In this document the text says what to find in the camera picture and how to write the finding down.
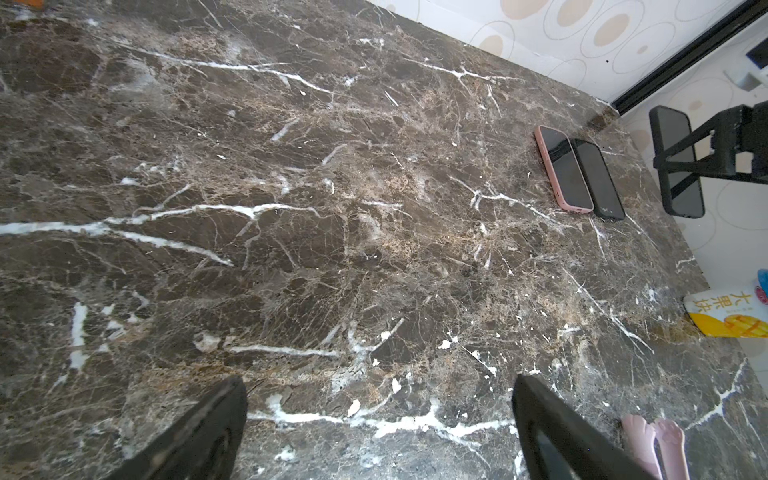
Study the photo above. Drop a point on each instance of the pink phone case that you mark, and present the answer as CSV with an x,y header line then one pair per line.
x,y
563,169

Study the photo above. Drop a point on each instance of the orange bottle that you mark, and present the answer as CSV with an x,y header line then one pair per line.
x,y
34,4

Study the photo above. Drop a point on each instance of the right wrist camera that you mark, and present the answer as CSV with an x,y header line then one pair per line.
x,y
749,71

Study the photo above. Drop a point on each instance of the blue round lid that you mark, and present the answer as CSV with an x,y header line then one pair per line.
x,y
762,285

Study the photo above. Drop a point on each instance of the yellow snack packet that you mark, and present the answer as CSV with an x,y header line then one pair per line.
x,y
738,314

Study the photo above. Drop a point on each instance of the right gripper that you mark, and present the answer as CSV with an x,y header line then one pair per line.
x,y
736,130

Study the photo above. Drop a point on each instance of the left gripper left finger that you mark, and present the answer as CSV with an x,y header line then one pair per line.
x,y
202,444

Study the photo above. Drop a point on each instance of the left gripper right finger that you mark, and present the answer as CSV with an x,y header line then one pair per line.
x,y
557,443

